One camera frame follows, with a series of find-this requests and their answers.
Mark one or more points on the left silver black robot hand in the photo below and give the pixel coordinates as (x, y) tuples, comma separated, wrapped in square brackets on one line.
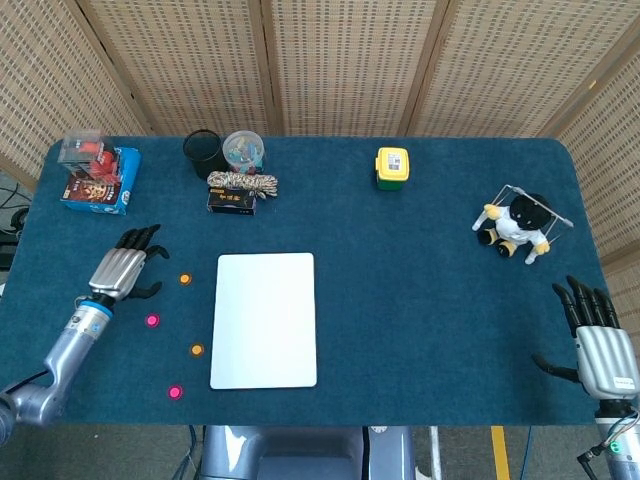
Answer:
[(117, 272)]

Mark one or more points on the clear jar of coloured clips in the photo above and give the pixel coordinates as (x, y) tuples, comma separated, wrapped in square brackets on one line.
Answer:
[(243, 150)]

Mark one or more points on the grey robot torso base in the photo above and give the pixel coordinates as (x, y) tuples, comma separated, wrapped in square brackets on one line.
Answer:
[(300, 450)]

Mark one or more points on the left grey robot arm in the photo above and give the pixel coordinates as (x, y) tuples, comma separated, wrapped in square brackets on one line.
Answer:
[(70, 345)]

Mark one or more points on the woven wooden folding screen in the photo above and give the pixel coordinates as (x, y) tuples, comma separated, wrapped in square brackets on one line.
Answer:
[(350, 65)]

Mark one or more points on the white rectangular board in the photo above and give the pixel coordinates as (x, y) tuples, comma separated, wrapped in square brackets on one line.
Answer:
[(263, 320)]

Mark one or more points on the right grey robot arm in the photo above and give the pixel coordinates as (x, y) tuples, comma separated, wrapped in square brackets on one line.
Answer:
[(622, 450)]

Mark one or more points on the blue table cloth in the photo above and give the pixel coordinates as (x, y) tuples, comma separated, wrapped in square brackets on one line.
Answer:
[(400, 300)]

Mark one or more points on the black and white plush toy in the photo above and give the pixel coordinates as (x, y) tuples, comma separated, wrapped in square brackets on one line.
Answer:
[(520, 220)]

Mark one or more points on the blue printed cardboard box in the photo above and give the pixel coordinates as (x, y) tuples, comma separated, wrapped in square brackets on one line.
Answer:
[(127, 170)]

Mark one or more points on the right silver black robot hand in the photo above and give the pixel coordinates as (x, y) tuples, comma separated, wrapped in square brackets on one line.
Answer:
[(607, 360)]

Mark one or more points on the plush toy on swing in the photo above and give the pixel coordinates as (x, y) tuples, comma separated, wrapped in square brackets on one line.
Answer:
[(568, 222)]

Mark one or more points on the clear box with red items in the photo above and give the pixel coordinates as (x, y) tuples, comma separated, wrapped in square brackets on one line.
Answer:
[(82, 150)]

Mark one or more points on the black mesh pen cup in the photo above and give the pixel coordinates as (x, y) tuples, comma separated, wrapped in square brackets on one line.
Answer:
[(200, 150)]

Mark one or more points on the small black cardboard box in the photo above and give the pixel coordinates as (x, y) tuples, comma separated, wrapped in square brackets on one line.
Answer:
[(230, 202)]

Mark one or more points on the pink disc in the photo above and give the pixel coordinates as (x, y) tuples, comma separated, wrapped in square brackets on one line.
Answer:
[(152, 320), (175, 392)]

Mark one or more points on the orange disc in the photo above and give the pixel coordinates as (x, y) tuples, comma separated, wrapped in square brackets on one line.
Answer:
[(185, 279), (197, 349)]

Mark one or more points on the yellow-lidded green container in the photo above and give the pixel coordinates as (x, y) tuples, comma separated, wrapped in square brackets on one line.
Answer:
[(391, 167)]

